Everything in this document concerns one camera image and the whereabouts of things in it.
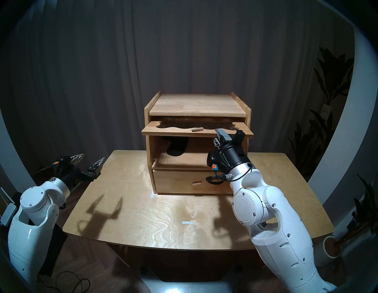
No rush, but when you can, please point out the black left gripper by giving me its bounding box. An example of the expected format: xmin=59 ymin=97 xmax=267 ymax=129
xmin=61 ymin=154 xmax=105 ymax=192

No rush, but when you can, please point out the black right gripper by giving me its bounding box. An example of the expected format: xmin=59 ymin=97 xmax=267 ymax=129
xmin=214 ymin=129 xmax=252 ymax=175

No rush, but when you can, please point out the wooden sliding tray with peg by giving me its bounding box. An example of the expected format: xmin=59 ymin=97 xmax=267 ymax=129
xmin=142 ymin=117 xmax=254 ymax=137

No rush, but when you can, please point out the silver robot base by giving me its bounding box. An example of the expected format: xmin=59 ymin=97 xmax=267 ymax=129
xmin=139 ymin=273 xmax=237 ymax=293

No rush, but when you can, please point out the wooden drawer with peg knob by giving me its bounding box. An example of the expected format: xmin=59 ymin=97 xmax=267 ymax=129
xmin=153 ymin=170 xmax=234 ymax=195

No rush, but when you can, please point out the wooden cabinet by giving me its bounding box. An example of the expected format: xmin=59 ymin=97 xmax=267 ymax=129
xmin=144 ymin=91 xmax=254 ymax=195

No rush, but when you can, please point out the white box device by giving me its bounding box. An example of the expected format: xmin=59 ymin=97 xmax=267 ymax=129
xmin=0 ymin=202 xmax=17 ymax=227

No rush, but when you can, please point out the grey curtain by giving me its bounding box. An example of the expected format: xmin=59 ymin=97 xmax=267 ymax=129
xmin=9 ymin=0 xmax=355 ymax=178

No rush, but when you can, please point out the tall dark leafy plant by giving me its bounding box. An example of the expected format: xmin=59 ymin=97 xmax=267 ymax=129
xmin=288 ymin=47 xmax=355 ymax=180

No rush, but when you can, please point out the wide white curved arch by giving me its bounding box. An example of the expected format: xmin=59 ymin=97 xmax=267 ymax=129
xmin=308 ymin=18 xmax=378 ymax=210

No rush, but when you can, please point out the white round plant pot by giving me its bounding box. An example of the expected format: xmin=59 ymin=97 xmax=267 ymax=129
xmin=313 ymin=235 xmax=341 ymax=268

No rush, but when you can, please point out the small dark potted plant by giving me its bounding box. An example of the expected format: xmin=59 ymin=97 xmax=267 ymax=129
xmin=335 ymin=174 xmax=378 ymax=245

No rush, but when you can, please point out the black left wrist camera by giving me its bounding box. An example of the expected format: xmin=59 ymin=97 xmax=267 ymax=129
xmin=51 ymin=157 xmax=72 ymax=173

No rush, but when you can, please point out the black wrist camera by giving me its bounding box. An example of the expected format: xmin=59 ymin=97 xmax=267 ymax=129
xmin=51 ymin=157 xmax=72 ymax=173
xmin=207 ymin=150 xmax=221 ymax=172

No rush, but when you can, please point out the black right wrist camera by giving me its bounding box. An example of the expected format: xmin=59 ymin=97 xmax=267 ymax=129
xmin=207 ymin=150 xmax=221 ymax=172

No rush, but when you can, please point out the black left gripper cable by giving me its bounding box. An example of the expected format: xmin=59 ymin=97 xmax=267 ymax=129
xmin=34 ymin=165 xmax=55 ymax=178

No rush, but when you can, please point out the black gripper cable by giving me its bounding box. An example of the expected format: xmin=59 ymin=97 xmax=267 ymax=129
xmin=205 ymin=165 xmax=255 ymax=184
xmin=34 ymin=165 xmax=55 ymax=178

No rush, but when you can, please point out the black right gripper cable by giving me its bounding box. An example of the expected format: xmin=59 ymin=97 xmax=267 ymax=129
xmin=205 ymin=165 xmax=255 ymax=184

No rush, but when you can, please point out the black floor cable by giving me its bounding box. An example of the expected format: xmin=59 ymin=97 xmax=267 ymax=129
xmin=37 ymin=271 xmax=90 ymax=293

